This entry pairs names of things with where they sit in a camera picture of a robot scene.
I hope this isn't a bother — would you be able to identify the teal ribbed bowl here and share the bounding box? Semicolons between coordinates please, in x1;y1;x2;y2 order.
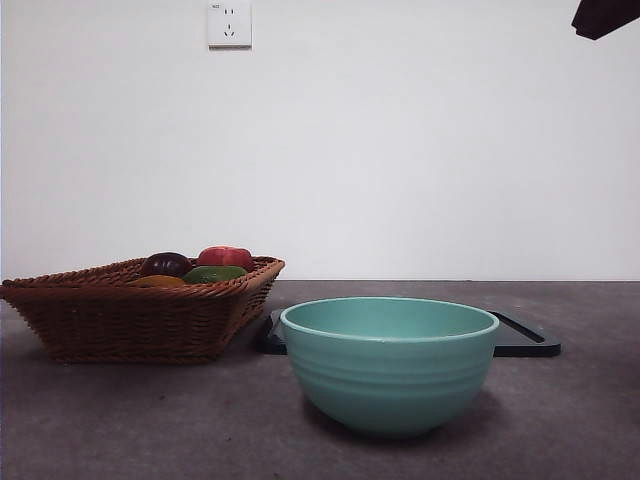
278;296;502;441

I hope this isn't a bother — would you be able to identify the orange fruit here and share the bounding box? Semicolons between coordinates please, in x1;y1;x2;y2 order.
126;274;190;288

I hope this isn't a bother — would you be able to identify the dark green rectangular tray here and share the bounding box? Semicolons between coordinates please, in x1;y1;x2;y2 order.
253;308;563;359

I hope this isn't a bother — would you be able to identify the green fruit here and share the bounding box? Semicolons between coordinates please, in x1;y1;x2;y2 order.
180;264;250;286

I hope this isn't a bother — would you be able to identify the dark purple fruit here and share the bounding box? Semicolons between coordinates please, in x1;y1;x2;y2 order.
139;251;194;279

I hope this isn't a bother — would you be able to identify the brown wicker basket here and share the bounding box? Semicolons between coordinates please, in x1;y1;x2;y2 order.
0;255;288;366

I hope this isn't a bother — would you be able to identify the white wall socket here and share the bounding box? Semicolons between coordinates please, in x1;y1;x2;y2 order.
207;0;253;51

